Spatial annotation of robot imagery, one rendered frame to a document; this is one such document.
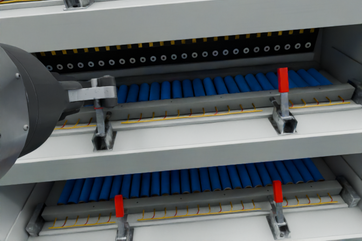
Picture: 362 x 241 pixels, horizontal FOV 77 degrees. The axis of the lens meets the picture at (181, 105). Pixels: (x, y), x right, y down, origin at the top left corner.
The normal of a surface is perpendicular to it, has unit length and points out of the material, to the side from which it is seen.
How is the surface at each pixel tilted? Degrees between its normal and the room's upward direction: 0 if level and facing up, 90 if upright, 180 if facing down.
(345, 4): 109
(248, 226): 19
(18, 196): 90
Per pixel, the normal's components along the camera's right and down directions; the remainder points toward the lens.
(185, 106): 0.06, 0.57
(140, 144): -0.07, -0.82
